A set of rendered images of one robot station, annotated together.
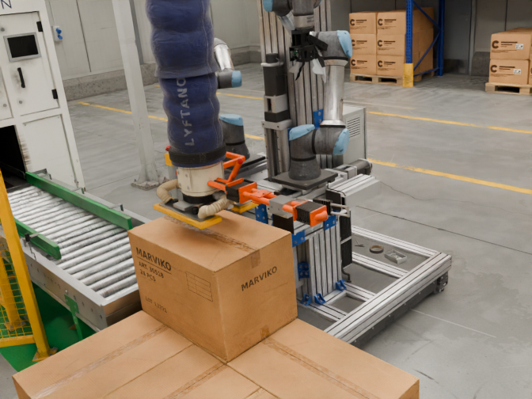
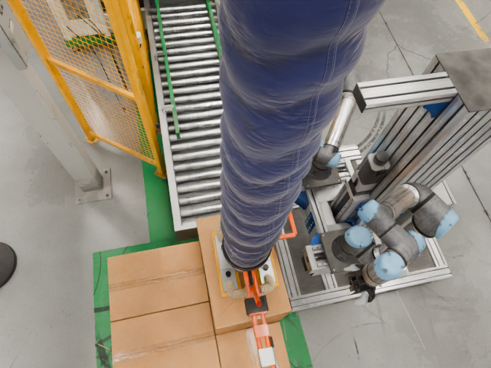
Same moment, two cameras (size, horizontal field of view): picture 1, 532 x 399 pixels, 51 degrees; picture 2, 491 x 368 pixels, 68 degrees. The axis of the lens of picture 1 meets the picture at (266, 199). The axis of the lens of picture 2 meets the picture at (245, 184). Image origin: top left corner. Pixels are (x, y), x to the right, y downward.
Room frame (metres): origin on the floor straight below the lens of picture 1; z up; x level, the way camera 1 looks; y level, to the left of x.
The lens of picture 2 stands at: (1.64, 0.10, 2.90)
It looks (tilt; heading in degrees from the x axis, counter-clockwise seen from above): 63 degrees down; 23
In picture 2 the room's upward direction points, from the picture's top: 8 degrees clockwise
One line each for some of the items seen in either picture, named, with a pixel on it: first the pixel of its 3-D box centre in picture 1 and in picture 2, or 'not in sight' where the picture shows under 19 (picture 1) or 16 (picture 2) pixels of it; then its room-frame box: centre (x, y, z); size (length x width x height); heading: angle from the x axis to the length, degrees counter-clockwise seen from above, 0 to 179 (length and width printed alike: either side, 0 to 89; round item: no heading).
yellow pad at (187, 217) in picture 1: (185, 209); (226, 261); (2.05, 0.32, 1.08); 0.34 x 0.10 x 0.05; 41
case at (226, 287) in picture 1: (212, 273); (240, 271); (2.11, 0.26, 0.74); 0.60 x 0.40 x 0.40; 43
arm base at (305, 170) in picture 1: (303, 165); (348, 246); (2.44, -0.19, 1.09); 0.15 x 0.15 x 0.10
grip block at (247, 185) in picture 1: (241, 190); (256, 305); (1.92, 0.09, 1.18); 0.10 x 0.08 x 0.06; 131
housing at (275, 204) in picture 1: (282, 205); (266, 356); (1.76, -0.05, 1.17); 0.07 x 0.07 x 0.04; 41
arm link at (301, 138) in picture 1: (303, 140); (356, 240); (2.44, -0.20, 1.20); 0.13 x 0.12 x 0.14; 67
